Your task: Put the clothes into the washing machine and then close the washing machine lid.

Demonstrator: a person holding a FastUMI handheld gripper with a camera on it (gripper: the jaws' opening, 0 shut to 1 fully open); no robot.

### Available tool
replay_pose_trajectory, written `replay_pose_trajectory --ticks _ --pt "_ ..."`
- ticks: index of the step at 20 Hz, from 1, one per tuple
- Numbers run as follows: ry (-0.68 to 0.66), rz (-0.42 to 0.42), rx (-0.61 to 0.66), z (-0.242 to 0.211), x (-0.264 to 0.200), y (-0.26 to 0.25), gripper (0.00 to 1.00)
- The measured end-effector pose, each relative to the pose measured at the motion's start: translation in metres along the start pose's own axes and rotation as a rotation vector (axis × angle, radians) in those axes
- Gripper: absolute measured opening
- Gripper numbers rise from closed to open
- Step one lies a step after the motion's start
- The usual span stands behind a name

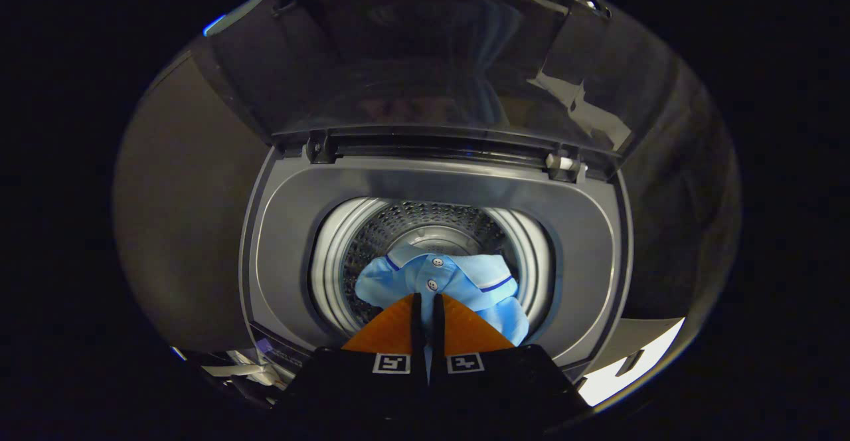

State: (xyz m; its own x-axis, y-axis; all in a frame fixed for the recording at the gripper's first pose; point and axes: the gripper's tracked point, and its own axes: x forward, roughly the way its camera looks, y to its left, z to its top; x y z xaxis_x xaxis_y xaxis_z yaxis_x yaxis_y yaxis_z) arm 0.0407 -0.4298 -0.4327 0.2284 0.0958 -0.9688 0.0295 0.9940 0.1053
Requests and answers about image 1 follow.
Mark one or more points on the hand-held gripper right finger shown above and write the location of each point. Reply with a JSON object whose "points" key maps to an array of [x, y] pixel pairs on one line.
{"points": [[505, 388]]}

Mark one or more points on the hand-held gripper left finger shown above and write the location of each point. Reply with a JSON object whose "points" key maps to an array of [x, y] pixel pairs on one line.
{"points": [[352, 388]]}

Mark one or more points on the light blue polo shirt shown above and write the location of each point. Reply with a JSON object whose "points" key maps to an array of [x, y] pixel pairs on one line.
{"points": [[465, 278]]}

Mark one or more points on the grey washing machine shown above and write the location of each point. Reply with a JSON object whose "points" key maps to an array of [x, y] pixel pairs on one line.
{"points": [[584, 242]]}

